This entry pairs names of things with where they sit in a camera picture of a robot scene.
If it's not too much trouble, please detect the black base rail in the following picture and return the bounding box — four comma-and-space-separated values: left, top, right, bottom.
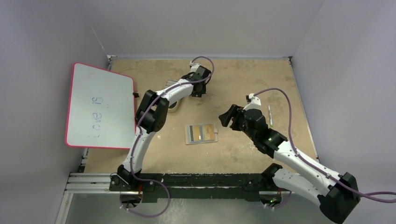
109, 163, 282, 203

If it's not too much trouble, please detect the beige leather card holder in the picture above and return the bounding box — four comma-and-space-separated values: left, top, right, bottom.
185, 123, 218, 145

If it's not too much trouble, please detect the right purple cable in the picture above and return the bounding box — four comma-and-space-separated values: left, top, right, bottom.
247, 88, 396, 211

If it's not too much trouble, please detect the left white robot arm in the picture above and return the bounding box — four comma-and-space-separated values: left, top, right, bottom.
117, 63, 212, 191

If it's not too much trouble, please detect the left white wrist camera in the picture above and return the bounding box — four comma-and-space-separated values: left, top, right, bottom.
189, 61, 201, 73

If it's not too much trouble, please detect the white green pen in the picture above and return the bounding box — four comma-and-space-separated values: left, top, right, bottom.
268, 105, 273, 127

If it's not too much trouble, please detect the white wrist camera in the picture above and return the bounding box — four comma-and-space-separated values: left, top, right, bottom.
189, 61, 201, 73
243, 93, 261, 111

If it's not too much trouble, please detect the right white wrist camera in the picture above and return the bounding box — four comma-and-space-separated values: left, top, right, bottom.
243, 93, 261, 111

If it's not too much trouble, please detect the white board with pink frame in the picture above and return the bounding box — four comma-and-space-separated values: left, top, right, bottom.
64, 63, 135, 150

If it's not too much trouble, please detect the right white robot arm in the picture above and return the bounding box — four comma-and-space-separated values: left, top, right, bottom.
219, 104, 361, 224

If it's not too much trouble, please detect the stack of cards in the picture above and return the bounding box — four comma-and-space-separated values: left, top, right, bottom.
165, 79, 178, 88

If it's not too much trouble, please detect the aluminium frame rail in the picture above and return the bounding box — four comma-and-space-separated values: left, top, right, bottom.
66, 173, 289, 199

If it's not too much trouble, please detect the beige plastic tray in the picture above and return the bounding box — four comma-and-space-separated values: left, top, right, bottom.
168, 101, 179, 113

